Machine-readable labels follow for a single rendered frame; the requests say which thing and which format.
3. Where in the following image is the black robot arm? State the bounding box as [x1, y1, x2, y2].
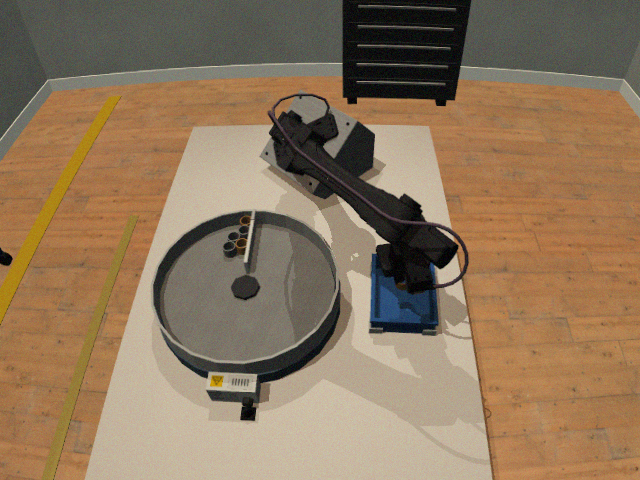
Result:
[269, 110, 459, 295]

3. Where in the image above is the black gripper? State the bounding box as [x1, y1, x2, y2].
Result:
[376, 243, 413, 284]

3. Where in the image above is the grey round turntable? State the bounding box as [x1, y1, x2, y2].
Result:
[151, 209, 340, 421]

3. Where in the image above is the blue open tray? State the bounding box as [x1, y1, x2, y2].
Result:
[370, 254, 439, 334]

